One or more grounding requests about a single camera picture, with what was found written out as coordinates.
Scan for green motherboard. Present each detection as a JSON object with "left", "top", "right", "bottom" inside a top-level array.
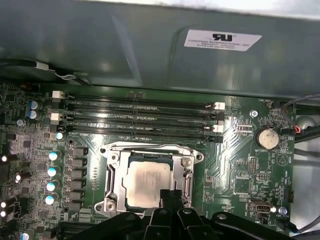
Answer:
[{"left": 0, "top": 79, "right": 298, "bottom": 240}]

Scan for thick black cable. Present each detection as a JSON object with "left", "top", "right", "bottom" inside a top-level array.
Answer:
[{"left": 276, "top": 207, "right": 320, "bottom": 236}]

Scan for metal socket cover frame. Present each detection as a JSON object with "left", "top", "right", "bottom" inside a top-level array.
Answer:
[{"left": 107, "top": 149, "right": 195, "bottom": 209}]

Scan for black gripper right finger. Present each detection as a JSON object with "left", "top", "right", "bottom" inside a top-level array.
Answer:
[{"left": 172, "top": 189, "right": 292, "bottom": 240}]

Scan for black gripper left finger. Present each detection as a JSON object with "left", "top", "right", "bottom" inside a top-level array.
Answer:
[{"left": 82, "top": 189, "right": 174, "bottom": 240}]

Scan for white certification sticker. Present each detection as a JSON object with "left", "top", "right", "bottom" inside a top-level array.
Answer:
[{"left": 183, "top": 29, "right": 263, "bottom": 52}]

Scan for black open PC case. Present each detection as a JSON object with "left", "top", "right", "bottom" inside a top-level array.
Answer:
[{"left": 0, "top": 0, "right": 320, "bottom": 240}]

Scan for silver coin battery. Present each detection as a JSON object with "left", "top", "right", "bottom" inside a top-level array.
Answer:
[{"left": 257, "top": 126, "right": 280, "bottom": 150}]

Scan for thin black fan cable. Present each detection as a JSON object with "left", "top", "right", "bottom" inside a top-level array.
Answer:
[{"left": 271, "top": 93, "right": 320, "bottom": 118}]

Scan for black cable white tag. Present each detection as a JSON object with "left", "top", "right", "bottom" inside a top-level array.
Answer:
[{"left": 0, "top": 57, "right": 90, "bottom": 86}]

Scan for RAM slot white clips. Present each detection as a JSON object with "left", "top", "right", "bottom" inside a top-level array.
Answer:
[
  {"left": 52, "top": 89, "right": 226, "bottom": 111},
  {"left": 49, "top": 112, "right": 225, "bottom": 134}
]

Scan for silver CPU chip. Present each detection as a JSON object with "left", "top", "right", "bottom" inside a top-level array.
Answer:
[{"left": 122, "top": 159, "right": 173, "bottom": 210}]

